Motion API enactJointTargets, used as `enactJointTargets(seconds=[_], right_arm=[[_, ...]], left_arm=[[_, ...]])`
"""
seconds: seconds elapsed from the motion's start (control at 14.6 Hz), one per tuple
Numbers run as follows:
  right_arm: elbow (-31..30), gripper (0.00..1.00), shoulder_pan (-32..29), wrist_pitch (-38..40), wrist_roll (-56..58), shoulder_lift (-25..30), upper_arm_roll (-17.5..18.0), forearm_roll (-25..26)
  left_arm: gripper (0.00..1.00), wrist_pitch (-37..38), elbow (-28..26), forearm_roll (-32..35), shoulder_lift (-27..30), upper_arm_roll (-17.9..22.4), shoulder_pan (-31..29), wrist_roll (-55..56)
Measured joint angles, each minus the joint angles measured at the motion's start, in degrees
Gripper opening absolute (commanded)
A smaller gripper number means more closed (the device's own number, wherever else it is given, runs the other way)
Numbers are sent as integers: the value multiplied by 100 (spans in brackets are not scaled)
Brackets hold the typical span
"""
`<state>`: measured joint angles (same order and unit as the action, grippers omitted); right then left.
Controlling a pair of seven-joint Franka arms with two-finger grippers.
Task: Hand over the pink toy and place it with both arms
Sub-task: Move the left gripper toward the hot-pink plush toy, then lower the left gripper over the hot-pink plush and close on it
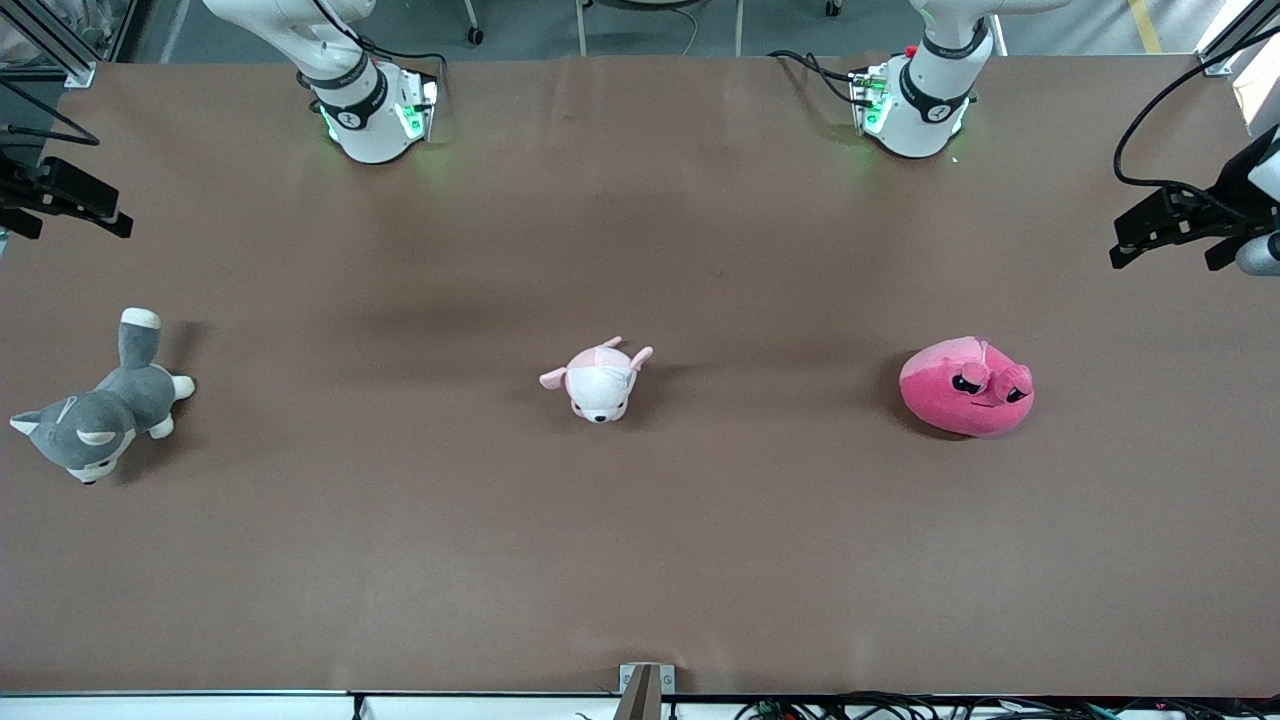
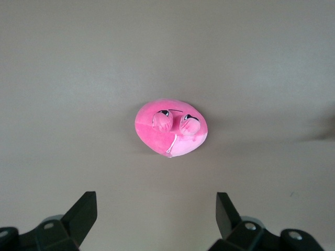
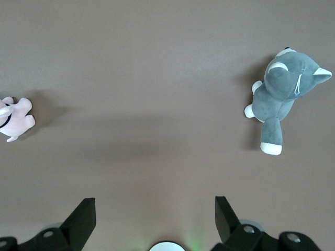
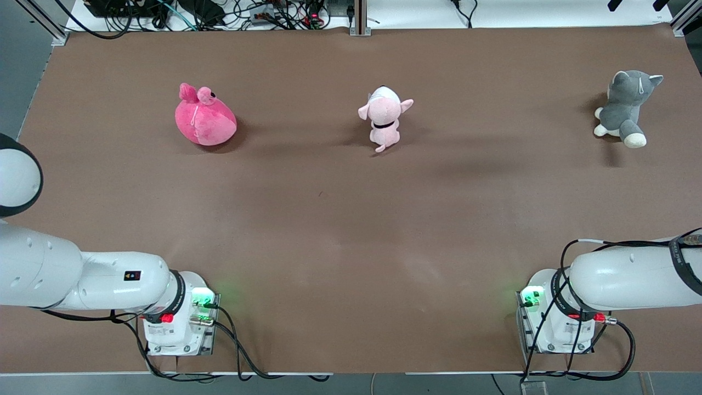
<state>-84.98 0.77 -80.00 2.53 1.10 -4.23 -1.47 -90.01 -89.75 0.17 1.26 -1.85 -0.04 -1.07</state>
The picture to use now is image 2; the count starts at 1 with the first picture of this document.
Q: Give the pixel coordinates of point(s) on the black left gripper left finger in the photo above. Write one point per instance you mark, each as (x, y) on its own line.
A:
(76, 222)

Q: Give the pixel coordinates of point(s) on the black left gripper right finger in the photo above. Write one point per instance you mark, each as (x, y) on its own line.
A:
(230, 225)

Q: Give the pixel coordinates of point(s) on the round pink plush toy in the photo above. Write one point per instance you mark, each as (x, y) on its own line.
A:
(149, 130)

